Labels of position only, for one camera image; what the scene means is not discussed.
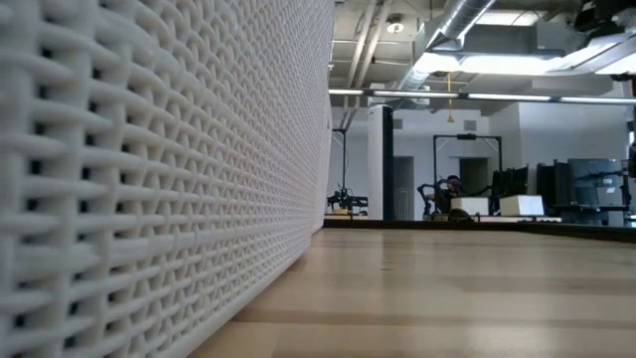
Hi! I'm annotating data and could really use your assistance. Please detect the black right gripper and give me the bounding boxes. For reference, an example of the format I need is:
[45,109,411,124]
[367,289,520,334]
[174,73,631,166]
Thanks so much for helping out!
[574,0,636,33]

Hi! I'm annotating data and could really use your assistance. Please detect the grey cabinet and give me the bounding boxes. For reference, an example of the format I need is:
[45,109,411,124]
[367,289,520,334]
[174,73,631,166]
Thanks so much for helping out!
[567,157,625,208]

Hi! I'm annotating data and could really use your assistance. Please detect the dark cabinet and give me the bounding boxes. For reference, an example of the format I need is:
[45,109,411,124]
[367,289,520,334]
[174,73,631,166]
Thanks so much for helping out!
[536,159,571,206]

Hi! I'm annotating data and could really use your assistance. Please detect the black monitor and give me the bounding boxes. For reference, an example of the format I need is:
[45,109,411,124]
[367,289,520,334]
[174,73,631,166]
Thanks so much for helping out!
[491,166,531,210]

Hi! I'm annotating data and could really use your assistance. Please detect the white box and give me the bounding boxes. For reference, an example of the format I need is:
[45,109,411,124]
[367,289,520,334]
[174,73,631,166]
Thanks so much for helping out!
[499,194,546,217]
[450,196,491,216]

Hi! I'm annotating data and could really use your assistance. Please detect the background work table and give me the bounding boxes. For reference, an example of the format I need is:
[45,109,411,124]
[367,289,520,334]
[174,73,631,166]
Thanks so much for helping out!
[466,212,562,224]

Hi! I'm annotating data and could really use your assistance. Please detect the person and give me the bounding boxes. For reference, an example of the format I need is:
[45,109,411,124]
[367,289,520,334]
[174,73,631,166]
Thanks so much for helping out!
[439,174,466,215]

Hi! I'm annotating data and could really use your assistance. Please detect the grey ceiling pipe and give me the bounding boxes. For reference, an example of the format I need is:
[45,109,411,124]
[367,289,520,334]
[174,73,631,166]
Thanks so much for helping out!
[355,0,394,89]
[345,0,379,90]

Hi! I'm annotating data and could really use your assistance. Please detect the grey door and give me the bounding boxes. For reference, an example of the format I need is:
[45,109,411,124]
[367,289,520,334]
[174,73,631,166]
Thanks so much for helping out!
[392,156,415,220]

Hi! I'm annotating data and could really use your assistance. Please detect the white pillar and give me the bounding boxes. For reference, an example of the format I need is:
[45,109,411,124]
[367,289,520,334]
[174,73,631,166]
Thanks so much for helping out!
[366,103,395,221]

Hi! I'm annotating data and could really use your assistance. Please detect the black pole stand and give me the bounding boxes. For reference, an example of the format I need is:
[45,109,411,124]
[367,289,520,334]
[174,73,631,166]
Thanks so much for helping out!
[331,127,349,193]

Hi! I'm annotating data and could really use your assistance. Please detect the white woven plastic basket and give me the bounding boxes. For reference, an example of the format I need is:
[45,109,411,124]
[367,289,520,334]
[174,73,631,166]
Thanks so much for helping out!
[0,0,335,358]

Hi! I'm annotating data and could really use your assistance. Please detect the grey rectangular air duct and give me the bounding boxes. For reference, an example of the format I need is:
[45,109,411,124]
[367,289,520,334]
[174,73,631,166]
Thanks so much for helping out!
[462,22,567,56]

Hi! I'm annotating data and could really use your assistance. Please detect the silver round ventilation duct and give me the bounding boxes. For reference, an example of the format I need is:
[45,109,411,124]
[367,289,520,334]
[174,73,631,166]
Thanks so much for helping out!
[397,0,498,93]

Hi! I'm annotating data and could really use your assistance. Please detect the yellow hanging cord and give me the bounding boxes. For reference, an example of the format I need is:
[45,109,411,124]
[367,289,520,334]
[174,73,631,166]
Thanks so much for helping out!
[445,72,455,124]

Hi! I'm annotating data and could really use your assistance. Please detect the black frame stand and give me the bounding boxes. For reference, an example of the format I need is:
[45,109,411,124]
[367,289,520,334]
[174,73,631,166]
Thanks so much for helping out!
[432,132,504,200]

